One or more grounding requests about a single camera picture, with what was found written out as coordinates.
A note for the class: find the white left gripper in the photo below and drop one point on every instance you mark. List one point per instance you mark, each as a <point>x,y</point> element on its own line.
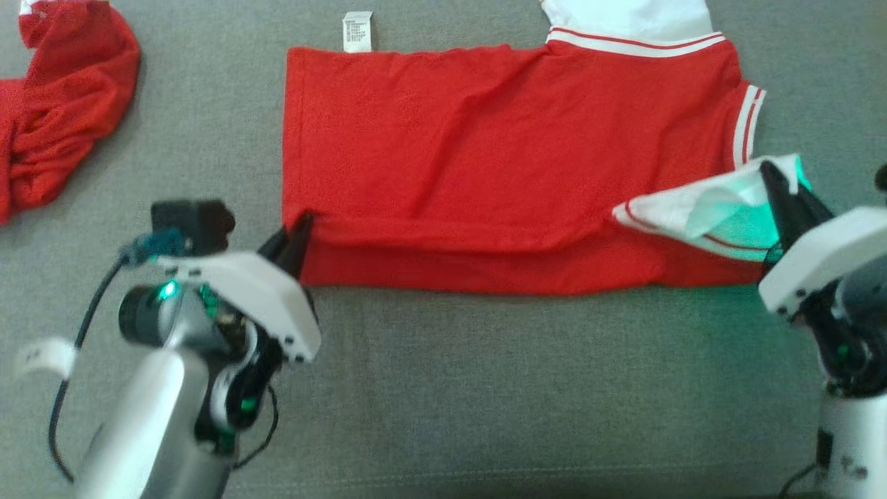
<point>270,298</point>

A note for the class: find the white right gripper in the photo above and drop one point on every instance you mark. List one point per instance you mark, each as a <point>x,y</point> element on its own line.
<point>818,256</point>

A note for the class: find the red shirt with white striped trim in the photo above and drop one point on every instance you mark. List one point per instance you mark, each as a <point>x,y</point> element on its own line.
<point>485,152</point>

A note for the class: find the red shorts with white waistband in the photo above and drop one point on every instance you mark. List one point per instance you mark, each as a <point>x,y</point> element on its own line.
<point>62,118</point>

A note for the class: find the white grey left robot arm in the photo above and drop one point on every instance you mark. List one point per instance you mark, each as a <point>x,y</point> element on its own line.
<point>145,416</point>

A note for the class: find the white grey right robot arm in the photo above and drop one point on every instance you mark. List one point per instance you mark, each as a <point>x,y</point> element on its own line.
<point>849,430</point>

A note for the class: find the large grey fabric sofa seat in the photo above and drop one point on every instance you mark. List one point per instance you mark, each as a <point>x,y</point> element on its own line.
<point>485,388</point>

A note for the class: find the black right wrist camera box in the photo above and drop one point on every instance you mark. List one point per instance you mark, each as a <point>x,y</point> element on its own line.
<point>881,179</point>

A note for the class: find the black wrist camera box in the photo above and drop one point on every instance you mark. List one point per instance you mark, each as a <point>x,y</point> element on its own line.
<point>881,179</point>
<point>190,222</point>

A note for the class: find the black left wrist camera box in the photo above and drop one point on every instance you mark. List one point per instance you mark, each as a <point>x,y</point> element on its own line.
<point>190,222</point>

